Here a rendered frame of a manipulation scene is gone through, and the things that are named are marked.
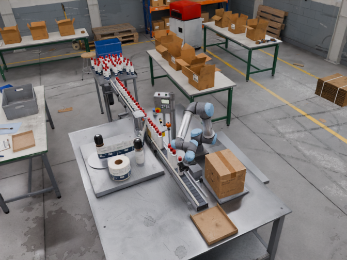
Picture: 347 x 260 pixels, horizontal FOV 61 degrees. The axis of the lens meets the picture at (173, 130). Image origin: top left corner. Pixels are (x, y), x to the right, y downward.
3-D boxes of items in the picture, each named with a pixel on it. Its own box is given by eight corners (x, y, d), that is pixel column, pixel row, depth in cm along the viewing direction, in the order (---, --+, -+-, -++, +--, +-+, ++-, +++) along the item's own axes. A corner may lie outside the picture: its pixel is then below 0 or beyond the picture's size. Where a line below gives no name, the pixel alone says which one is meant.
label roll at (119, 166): (108, 181, 274) (106, 169, 266) (112, 166, 290) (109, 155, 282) (129, 180, 273) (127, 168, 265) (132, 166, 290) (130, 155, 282)
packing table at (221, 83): (149, 85, 647) (145, 50, 603) (183, 78, 669) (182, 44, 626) (190, 137, 475) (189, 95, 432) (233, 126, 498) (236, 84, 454)
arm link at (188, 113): (185, 97, 265) (169, 144, 243) (196, 99, 261) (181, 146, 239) (188, 105, 275) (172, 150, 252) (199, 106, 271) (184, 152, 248)
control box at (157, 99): (157, 108, 301) (155, 91, 291) (173, 109, 298) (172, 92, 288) (155, 113, 293) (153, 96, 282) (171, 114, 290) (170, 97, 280)
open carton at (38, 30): (31, 42, 693) (26, 26, 672) (32, 36, 726) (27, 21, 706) (50, 39, 703) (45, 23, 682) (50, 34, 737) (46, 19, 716)
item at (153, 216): (68, 134, 354) (68, 133, 353) (180, 104, 403) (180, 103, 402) (116, 294, 194) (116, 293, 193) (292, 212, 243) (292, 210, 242)
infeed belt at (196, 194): (135, 119, 371) (134, 116, 369) (141, 117, 374) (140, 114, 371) (198, 210, 245) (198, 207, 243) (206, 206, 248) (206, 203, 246)
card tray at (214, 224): (190, 216, 242) (190, 213, 239) (217, 205, 250) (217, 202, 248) (208, 245, 219) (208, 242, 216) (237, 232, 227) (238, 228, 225)
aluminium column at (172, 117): (171, 148, 319) (168, 93, 282) (175, 147, 321) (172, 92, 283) (173, 150, 316) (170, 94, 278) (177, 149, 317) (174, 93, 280)
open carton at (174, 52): (162, 65, 533) (161, 45, 512) (185, 60, 547) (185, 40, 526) (171, 72, 504) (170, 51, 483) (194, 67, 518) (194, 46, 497)
